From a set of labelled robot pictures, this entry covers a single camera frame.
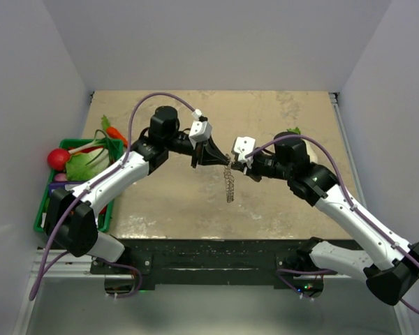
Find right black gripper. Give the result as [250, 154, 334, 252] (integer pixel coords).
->
[232, 150, 293, 182]

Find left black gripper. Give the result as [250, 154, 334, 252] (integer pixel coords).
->
[166, 133, 228, 170]

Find metal disc with keyrings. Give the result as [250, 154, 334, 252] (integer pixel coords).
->
[223, 161, 235, 203]

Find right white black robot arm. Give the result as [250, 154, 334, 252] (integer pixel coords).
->
[232, 132, 419, 306]

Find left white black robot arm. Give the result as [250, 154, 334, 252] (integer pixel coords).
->
[44, 106, 229, 274]

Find white toy vegetable green leaves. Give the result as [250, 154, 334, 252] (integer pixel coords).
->
[286, 126, 318, 163]

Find orange toy carrot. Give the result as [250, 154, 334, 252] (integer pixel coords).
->
[101, 115, 128, 147]

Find toy bok choy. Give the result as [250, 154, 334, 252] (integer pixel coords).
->
[65, 130, 115, 181]

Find green plastic crate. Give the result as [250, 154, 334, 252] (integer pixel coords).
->
[34, 139, 124, 232]

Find pink toy onion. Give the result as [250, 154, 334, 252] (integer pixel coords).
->
[53, 173, 68, 182]

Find red toy radish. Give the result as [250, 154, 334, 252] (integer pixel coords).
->
[47, 148, 71, 171]

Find purple box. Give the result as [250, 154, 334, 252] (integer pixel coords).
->
[48, 181, 82, 198]

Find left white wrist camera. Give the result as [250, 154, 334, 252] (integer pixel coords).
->
[189, 120, 212, 143]

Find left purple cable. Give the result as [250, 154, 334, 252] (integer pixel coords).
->
[28, 91, 203, 302]

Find purple cable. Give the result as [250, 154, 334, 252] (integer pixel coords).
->
[246, 135, 419, 319]
[28, 91, 203, 302]

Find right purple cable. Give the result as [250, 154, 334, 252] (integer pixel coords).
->
[246, 135, 419, 319]

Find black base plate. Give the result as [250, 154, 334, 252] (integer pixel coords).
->
[47, 239, 348, 294]

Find aluminium rail frame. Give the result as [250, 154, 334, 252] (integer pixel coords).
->
[13, 250, 136, 334]

